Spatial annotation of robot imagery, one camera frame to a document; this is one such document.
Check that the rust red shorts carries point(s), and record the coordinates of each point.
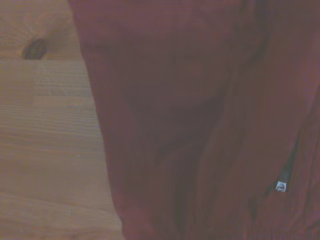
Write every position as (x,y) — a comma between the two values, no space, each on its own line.
(205,120)

